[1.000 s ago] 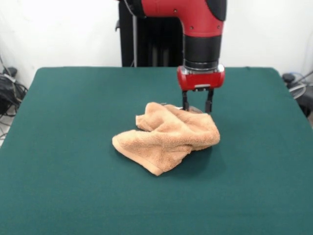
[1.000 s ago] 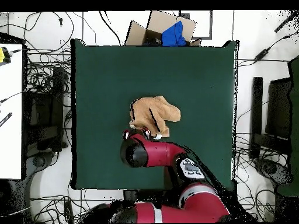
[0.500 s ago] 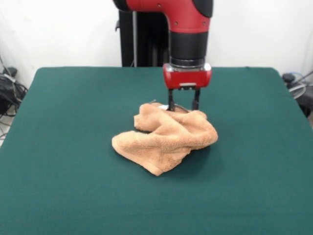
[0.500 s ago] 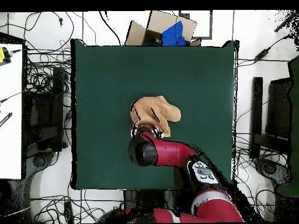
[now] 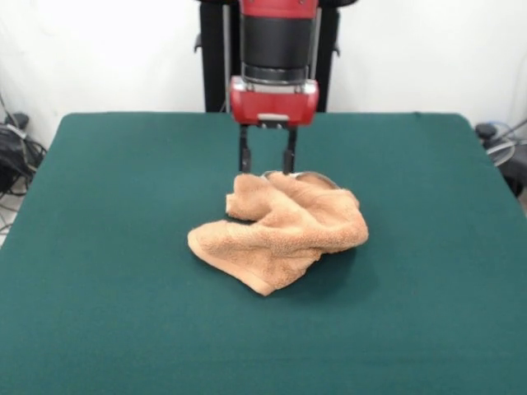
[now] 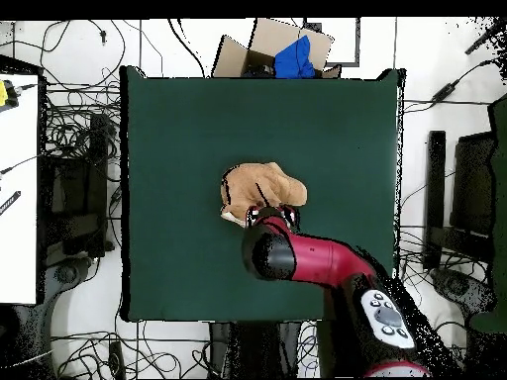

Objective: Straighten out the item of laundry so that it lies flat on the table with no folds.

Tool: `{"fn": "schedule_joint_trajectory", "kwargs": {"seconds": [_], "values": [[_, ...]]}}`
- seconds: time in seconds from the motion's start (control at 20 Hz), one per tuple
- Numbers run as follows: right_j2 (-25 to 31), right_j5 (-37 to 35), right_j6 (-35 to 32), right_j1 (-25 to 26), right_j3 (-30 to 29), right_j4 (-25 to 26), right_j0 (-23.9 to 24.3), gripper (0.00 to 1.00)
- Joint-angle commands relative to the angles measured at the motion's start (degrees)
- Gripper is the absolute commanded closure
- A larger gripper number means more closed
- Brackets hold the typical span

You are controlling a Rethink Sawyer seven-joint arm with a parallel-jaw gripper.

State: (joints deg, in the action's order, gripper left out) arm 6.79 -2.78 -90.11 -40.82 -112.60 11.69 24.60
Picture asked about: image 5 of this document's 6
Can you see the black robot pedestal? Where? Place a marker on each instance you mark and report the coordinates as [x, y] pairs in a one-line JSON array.
[[214, 61]]

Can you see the dark green table cloth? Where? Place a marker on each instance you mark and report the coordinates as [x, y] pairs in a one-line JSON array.
[[123, 247]]

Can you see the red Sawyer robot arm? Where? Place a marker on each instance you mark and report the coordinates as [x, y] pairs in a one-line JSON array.
[[276, 41]]

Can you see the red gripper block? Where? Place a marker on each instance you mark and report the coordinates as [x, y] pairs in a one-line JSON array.
[[273, 105]]

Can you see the tan terry towel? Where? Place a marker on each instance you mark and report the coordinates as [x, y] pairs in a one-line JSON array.
[[288, 230]]

